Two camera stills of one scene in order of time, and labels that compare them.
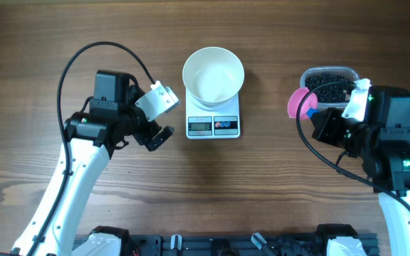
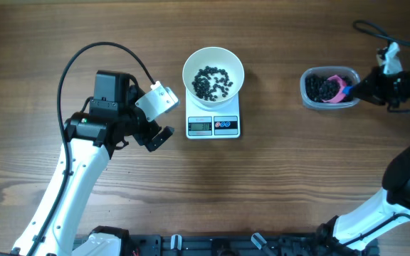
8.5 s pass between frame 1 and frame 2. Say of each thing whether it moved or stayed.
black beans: stayed
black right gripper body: moved
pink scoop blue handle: moved
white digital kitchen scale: stayed
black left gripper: stayed
